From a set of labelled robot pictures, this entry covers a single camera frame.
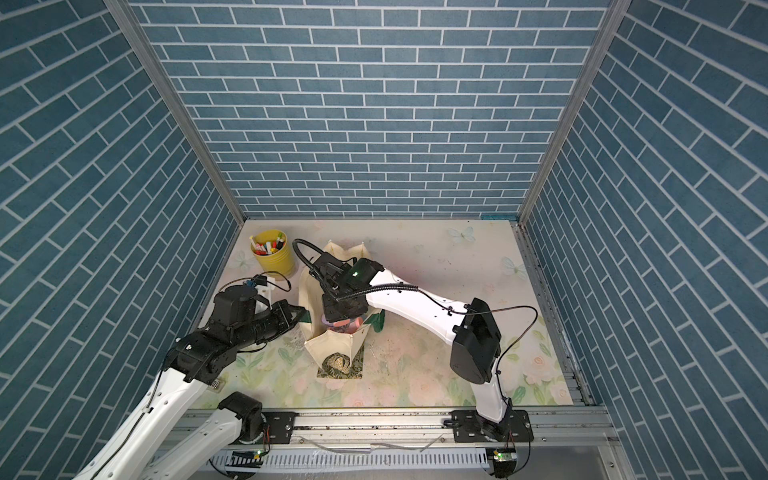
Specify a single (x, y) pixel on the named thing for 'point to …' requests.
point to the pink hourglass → (348, 326)
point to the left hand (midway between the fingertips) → (314, 311)
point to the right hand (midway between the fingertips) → (335, 314)
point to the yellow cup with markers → (273, 252)
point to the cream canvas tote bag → (337, 348)
